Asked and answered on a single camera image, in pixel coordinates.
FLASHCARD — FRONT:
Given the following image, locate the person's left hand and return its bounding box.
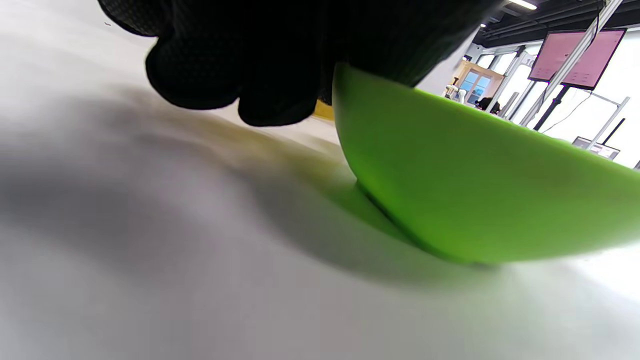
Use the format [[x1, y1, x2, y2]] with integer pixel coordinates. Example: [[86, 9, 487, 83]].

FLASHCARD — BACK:
[[97, 0, 506, 127]]

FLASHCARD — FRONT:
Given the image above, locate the yellow plastic pitcher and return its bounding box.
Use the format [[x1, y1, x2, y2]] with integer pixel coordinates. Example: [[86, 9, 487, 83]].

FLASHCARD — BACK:
[[312, 99, 335, 121]]

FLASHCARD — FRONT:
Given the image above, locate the green plastic bowl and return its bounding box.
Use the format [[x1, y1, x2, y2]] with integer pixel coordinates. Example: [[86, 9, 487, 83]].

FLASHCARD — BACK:
[[332, 62, 640, 265]]

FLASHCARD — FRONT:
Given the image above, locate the wooden cabinet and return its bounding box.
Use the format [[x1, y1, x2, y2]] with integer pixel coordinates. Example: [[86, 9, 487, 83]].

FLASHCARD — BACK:
[[452, 60, 505, 106]]

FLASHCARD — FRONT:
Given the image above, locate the pink monitor screen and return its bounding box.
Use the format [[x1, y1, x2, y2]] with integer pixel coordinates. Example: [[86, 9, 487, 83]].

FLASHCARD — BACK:
[[528, 29, 627, 91]]

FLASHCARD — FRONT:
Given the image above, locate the aluminium frame post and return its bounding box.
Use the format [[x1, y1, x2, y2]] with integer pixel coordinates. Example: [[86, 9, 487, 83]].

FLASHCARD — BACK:
[[519, 0, 626, 127]]

